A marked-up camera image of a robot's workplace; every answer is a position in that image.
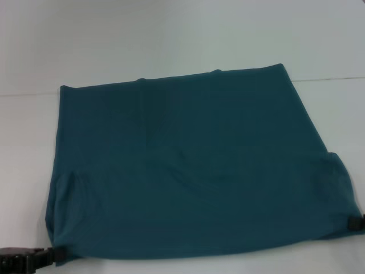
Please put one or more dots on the teal t-shirt with FREE print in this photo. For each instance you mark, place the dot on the teal t-shirt with FREE print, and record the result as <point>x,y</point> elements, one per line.
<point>199,157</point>

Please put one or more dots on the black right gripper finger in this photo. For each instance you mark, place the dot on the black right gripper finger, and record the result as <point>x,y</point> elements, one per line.
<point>356,223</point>

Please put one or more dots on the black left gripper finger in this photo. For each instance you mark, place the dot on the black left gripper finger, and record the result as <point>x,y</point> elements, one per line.
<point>31,257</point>

